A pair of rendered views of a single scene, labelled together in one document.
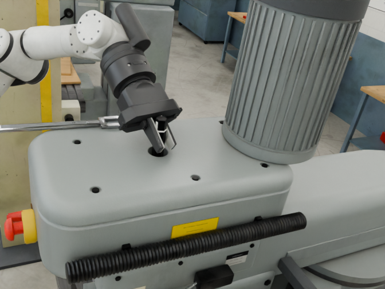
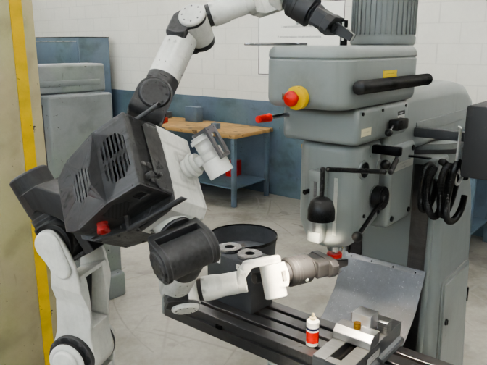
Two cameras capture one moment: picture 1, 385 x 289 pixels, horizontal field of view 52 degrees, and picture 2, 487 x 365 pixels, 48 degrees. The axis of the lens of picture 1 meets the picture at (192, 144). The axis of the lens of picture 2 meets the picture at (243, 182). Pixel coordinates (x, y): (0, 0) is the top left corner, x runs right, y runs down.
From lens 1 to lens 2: 1.23 m
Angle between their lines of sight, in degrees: 26
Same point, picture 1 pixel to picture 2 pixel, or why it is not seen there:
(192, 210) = (388, 59)
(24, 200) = (17, 337)
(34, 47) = (222, 11)
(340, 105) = (277, 182)
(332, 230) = (430, 108)
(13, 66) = (205, 30)
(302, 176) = not seen: hidden behind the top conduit
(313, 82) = not seen: outside the picture
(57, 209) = (343, 48)
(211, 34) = not seen: hidden behind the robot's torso
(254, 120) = (385, 19)
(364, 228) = (443, 111)
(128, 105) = (324, 14)
